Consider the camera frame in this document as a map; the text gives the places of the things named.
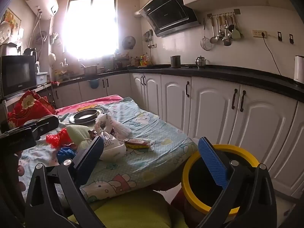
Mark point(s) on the white and blue box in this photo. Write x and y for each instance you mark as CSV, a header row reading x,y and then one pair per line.
x,y
41,77

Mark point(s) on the pink blanket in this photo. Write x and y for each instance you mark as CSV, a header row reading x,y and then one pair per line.
x,y
71,109

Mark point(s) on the white electric kettle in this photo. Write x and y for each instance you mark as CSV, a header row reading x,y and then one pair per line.
x,y
298,68

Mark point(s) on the green spatula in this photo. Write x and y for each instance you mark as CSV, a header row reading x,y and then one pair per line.
x,y
236,34

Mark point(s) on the white printed plastic bag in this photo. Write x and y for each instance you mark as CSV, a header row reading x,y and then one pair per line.
x,y
114,148

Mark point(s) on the beige wall power strip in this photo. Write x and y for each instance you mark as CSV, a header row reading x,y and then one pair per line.
x,y
259,33

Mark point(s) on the wall poster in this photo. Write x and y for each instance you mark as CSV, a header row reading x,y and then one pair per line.
x,y
11,19

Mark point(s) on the blue plastic bag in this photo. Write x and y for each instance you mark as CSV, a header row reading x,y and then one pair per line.
x,y
65,154

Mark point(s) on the person's yellow-green clothing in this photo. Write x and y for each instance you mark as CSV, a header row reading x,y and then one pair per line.
x,y
133,209

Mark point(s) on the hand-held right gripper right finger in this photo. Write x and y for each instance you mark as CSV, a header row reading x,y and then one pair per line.
x,y
213,163

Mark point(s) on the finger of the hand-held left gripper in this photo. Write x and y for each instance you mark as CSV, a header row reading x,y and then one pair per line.
x,y
46,124

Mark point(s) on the steel teapot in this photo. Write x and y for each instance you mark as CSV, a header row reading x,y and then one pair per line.
x,y
201,62

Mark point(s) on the yellow rimmed trash bin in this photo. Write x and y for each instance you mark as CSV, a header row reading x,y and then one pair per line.
x,y
186,182

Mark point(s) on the black kitchen countertop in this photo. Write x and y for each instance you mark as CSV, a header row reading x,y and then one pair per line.
x,y
237,73

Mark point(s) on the small wall utensil rack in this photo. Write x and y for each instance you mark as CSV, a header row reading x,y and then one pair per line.
x,y
149,39

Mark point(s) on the kitchen window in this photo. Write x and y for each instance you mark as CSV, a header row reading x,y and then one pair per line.
x,y
90,28

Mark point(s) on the white jug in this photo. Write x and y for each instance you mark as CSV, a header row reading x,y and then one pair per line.
x,y
52,57

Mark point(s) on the black metal pot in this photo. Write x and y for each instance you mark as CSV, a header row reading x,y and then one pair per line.
x,y
175,61

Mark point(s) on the group of condiment bottles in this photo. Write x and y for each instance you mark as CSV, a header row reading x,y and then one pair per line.
x,y
144,61

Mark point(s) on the person's left hand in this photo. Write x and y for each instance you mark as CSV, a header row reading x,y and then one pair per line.
x,y
21,171

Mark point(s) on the row of hanging metal utensils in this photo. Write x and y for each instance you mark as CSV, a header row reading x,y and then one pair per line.
x,y
225,39

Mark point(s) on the wall exhaust fan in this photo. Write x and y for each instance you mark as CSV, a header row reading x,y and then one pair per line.
x,y
129,42

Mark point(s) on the black wall hook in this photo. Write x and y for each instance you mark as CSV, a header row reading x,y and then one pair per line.
x,y
291,38
279,36

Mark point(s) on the yellow red snack box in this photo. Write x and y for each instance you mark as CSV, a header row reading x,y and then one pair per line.
x,y
137,144

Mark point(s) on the white water heater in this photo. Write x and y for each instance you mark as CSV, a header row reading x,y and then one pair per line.
x,y
42,2

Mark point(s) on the wall utensil rail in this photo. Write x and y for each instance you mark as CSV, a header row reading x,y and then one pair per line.
x,y
223,14

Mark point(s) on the red plastic wrapper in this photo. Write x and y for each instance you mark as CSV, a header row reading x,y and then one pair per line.
x,y
57,139

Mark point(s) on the white lower cabinets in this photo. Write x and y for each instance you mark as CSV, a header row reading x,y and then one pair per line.
x,y
213,104

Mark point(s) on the steel stock pot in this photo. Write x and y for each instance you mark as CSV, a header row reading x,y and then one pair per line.
x,y
90,71

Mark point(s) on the black range hood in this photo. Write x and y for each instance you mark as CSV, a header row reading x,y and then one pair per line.
x,y
168,16

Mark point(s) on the round metal plate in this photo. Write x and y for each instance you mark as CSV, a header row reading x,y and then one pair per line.
x,y
83,120

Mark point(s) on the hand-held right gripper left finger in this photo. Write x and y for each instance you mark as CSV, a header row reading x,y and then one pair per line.
x,y
91,150

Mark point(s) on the black microwave oven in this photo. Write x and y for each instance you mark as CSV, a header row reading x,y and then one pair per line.
x,y
16,76

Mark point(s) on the pale green cloth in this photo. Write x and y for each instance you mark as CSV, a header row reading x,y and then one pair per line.
x,y
78,133

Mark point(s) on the red floral blanket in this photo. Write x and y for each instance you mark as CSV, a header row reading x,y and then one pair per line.
x,y
26,106

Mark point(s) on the black kettle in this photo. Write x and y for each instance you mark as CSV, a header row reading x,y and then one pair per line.
x,y
29,51

